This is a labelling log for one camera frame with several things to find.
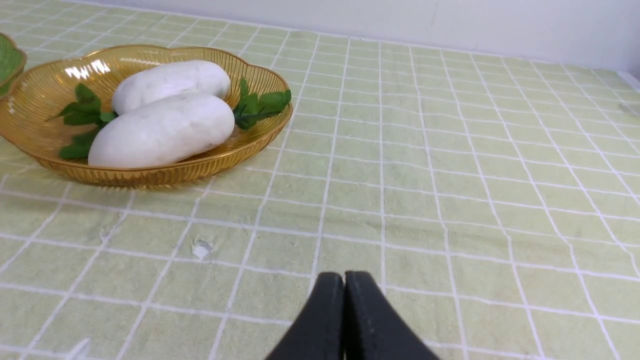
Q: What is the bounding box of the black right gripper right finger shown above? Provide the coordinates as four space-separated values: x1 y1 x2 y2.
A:
343 271 439 360

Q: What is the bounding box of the green glass plate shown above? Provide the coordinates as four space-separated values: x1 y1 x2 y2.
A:
0 32 27 98

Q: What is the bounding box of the white toy radish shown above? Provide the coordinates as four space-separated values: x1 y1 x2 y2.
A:
59 77 293 169
48 60 232 127

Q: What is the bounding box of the amber glass plate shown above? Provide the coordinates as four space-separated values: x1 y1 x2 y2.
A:
1 44 294 188

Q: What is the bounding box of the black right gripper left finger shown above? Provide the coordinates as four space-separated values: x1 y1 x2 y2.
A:
267 272 345 360

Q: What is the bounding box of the green checkered tablecloth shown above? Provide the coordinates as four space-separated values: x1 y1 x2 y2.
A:
1 0 640 360

